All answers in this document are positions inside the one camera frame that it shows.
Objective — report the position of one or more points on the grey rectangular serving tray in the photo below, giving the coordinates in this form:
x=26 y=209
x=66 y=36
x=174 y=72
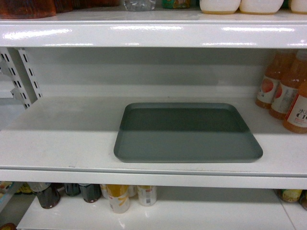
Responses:
x=185 y=133

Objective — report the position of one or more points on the white labelled drink can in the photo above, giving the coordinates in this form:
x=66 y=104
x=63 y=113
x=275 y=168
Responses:
x=147 y=195

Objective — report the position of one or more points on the yellow white drink can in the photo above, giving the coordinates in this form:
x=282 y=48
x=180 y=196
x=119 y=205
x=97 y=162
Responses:
x=118 y=197

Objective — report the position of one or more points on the white metal shelf unit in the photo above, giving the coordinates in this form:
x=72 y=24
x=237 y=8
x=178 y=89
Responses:
x=75 y=73

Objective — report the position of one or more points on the orange juice bottle left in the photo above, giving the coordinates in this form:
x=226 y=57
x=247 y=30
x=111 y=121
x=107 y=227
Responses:
x=279 y=65

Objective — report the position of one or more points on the dark soy bottle lower shelf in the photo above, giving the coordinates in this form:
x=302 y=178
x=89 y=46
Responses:
x=46 y=193

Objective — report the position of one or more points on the orange juice bottle red label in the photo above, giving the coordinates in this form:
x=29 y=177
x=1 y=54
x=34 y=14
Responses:
x=296 y=118

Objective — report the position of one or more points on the orange juice bottle middle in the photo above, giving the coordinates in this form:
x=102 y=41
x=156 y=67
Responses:
x=288 y=86

